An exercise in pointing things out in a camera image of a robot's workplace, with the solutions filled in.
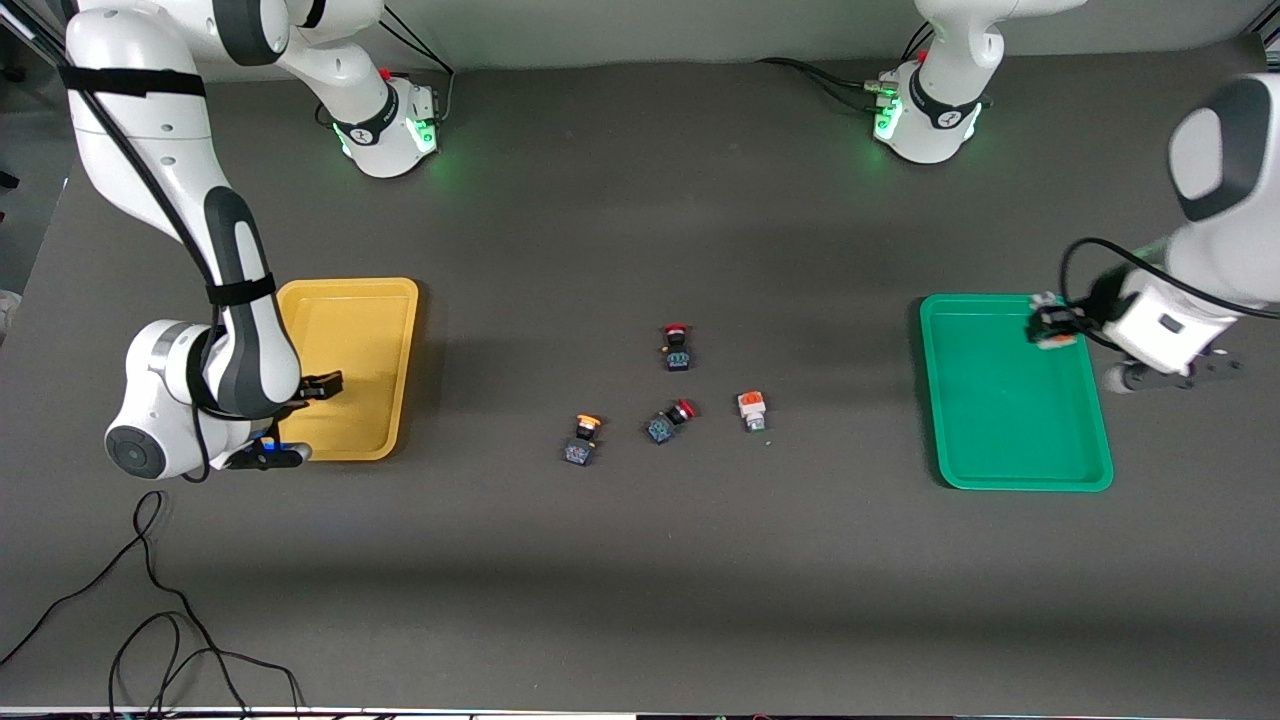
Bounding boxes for green plastic tray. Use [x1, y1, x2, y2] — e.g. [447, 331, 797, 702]
[919, 293, 1115, 493]

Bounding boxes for yellow plastic tray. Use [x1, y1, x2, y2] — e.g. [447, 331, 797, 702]
[275, 278, 421, 462]

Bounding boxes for dark grey table mat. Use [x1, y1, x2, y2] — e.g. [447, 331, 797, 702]
[0, 35, 1280, 716]

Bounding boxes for black arm base cables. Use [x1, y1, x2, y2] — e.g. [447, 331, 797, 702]
[755, 20, 936, 113]
[315, 5, 456, 131]

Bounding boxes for black right arm base cables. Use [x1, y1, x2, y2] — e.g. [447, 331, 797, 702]
[315, 5, 456, 131]

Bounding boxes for black left arm base cables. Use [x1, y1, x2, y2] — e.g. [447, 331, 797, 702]
[755, 20, 936, 113]

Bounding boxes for yellow push button switch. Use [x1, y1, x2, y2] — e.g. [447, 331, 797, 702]
[563, 413, 603, 467]

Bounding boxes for loose black cable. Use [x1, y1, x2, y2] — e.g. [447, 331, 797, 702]
[0, 490, 306, 719]

